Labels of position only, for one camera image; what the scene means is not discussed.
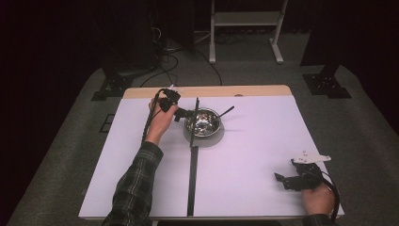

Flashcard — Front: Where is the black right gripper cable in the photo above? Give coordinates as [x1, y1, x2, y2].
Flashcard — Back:
[319, 170, 342, 223]

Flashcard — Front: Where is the shiny metal bowl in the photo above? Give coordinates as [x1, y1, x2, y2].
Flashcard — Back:
[184, 107, 223, 138]

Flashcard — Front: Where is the black square floor frame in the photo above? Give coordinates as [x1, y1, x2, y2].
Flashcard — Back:
[99, 113, 117, 134]

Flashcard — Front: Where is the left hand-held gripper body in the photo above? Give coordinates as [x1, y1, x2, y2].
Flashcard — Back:
[158, 84, 183, 116]

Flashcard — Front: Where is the grey round coaster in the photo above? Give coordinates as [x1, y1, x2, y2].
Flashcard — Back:
[183, 123, 226, 149]

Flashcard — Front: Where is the white metal stand frame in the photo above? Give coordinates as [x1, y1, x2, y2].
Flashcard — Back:
[208, 0, 289, 65]

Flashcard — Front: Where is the person's right hand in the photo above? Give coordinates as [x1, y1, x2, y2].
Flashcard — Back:
[301, 182, 337, 216]

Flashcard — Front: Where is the long black strip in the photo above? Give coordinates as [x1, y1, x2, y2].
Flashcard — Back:
[186, 146, 200, 218]

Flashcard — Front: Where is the person's left hand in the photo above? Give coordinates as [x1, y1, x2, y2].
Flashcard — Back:
[144, 97, 180, 146]

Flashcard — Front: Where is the dark cabinet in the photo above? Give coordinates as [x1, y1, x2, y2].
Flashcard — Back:
[100, 0, 159, 73]

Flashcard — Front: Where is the black stand base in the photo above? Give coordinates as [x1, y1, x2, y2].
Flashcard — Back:
[302, 64, 352, 100]
[90, 67, 136, 102]

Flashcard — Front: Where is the white table sheet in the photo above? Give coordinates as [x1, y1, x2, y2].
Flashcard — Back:
[78, 95, 345, 219]

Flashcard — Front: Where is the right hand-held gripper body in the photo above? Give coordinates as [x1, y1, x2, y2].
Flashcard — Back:
[291, 150, 332, 191]

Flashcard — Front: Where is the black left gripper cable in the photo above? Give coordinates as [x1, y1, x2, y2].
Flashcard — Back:
[141, 89, 166, 145]

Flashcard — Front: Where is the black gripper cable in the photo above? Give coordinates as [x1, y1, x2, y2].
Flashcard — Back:
[141, 89, 166, 145]
[319, 170, 342, 223]

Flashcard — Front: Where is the black floor cable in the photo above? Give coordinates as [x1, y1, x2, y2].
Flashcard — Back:
[139, 52, 181, 89]
[194, 46, 224, 87]

